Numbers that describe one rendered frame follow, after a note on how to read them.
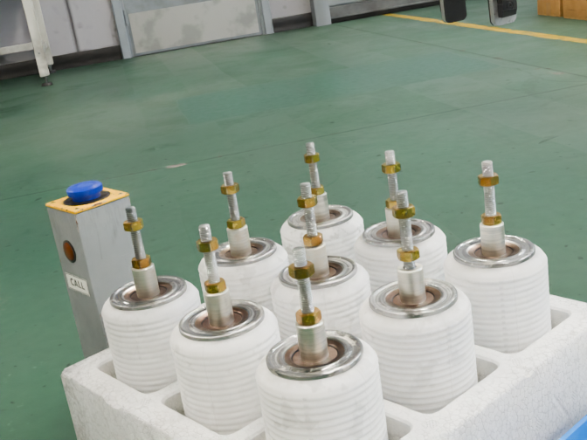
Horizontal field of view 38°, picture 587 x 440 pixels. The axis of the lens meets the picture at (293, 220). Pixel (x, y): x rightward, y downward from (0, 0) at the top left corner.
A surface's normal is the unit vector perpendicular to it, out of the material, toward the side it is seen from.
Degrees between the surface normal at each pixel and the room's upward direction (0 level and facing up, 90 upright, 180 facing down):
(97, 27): 90
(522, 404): 90
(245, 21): 90
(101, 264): 90
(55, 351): 0
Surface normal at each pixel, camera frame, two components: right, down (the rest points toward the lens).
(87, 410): -0.73, 0.32
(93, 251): 0.67, 0.14
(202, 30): 0.23, 0.27
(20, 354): -0.15, -0.94
